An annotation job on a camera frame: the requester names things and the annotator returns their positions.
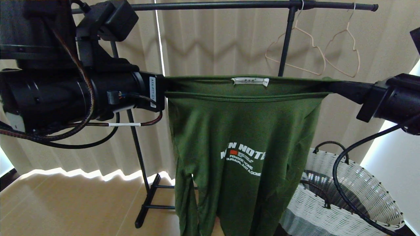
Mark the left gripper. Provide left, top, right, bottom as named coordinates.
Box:
left=0, top=67, right=166, bottom=133

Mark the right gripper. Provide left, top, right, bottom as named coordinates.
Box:
left=356, top=73, right=420, bottom=135

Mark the pink clothes hanger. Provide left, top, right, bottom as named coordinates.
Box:
left=265, top=8, right=326, bottom=76
left=324, top=3, right=361, bottom=78

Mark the green long-sleeved shirt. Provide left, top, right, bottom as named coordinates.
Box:
left=164, top=74, right=339, bottom=236

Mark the white laundry basket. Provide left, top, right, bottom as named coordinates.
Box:
left=279, top=141, right=406, bottom=236

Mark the black clothes rack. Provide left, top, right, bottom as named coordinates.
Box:
left=70, top=0, right=379, bottom=229

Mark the beige curtain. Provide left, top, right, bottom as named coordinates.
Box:
left=0, top=0, right=420, bottom=181

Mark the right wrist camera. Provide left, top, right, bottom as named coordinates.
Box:
left=409, top=27, right=420, bottom=56

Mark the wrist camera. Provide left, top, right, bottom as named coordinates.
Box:
left=75, top=0, right=140, bottom=72
left=409, top=27, right=420, bottom=56

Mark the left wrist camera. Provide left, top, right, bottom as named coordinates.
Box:
left=75, top=0, right=140, bottom=72

